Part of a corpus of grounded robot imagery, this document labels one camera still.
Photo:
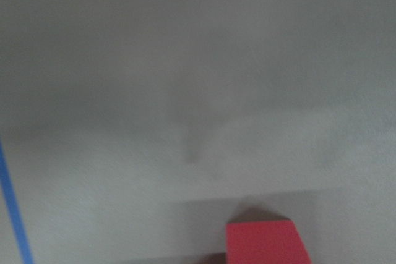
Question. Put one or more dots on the red block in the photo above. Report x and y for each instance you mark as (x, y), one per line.
(265, 242)

